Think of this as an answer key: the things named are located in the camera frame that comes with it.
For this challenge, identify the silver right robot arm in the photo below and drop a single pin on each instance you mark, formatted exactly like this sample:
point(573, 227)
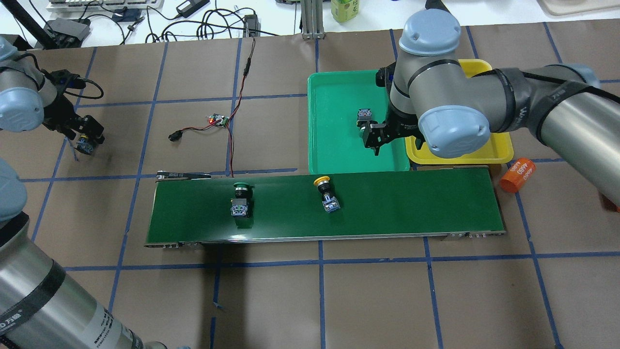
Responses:
point(562, 105)

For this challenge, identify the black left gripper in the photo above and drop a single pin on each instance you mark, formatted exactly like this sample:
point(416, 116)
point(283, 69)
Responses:
point(61, 112)

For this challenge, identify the yellow plastic tray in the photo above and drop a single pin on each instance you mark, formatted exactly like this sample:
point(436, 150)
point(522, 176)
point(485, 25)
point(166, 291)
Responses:
point(484, 145)

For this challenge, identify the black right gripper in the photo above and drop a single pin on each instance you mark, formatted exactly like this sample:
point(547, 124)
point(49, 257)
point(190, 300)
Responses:
point(401, 127)

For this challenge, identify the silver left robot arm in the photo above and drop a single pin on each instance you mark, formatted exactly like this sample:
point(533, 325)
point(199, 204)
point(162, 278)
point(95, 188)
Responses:
point(43, 307)

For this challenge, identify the green conveyor belt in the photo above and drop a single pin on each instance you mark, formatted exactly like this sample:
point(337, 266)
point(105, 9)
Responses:
point(446, 202)

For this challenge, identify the small motor controller board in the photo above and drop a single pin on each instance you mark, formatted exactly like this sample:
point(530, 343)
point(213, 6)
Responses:
point(218, 120)

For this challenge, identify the beige serving tray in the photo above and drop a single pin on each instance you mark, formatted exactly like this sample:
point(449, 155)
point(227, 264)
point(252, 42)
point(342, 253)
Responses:
point(566, 7)

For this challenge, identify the aluminium frame post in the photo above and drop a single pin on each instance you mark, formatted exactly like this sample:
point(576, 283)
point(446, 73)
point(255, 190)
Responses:
point(312, 26)

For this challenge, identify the orange cylinder with white text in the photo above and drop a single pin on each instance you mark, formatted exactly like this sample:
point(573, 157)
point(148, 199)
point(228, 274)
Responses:
point(517, 175)

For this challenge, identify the grey usb hub box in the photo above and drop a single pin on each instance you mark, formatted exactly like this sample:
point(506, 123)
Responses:
point(68, 33)

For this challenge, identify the green tea bottle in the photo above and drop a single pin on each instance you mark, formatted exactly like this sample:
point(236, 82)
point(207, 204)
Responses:
point(344, 10)

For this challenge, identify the black power adapter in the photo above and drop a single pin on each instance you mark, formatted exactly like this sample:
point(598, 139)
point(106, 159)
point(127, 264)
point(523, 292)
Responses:
point(436, 4)

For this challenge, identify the white keyboard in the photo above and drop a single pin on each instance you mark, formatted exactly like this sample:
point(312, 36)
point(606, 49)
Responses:
point(74, 6)

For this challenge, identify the yellow push button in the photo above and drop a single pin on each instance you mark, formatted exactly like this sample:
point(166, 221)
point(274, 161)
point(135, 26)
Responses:
point(86, 145)
point(329, 200)

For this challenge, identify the green push button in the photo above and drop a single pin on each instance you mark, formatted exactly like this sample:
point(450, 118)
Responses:
point(364, 118)
point(241, 203)

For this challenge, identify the green plastic tray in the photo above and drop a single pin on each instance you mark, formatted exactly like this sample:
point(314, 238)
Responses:
point(334, 143)

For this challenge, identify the black monitor stand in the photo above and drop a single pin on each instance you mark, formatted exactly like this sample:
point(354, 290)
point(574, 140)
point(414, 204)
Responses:
point(30, 24)

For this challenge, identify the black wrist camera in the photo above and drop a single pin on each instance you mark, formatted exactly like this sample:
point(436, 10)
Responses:
point(64, 79)

